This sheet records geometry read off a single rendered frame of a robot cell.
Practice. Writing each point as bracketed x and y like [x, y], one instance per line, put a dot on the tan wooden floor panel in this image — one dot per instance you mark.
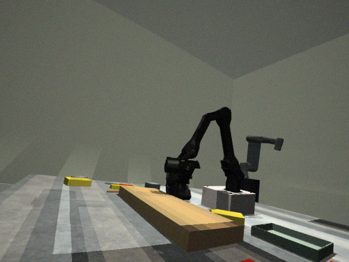
[190, 227]

